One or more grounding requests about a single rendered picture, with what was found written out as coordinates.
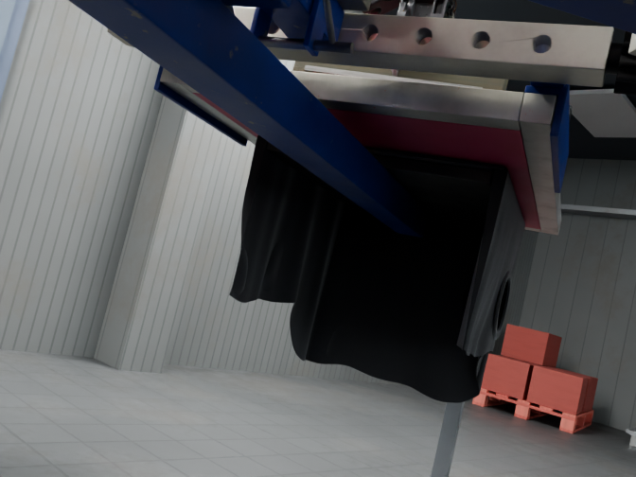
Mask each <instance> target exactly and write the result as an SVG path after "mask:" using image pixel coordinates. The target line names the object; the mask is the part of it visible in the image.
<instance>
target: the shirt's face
mask: <svg viewBox="0 0 636 477"><path fill-rule="evenodd" d="M365 148H366V149H367V150H371V151H377V152H384V153H391V154H397V155H404V156H411V157H417V158H424V159H432V160H438V161H445V162H452V163H458V164H465V165H472V166H478V167H486V168H494V170H495V168H498V169H504V166H499V165H492V164H485V163H478V162H471V161H465V160H458V159H450V158H444V157H437V156H430V155H423V154H416V153H410V152H403V151H395V150H383V149H376V148H368V147H365Z"/></svg>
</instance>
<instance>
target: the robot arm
mask: <svg viewBox="0 0 636 477"><path fill-rule="evenodd" d="M455 4H456V5H455ZM398 7H399V9H398V12H397V15H398V16H416V17H434V18H452V19H454V18H455V14H456V7H457V3H456V0H393V1H380V0H371V4H370V8H369V11H363V14H379V15H382V14H384V13H386V12H388V11H391V10H393V9H396V8H398ZM391 70H392V73H393V76H394V77H397V76H398V71H399V70H395V69H391Z"/></svg>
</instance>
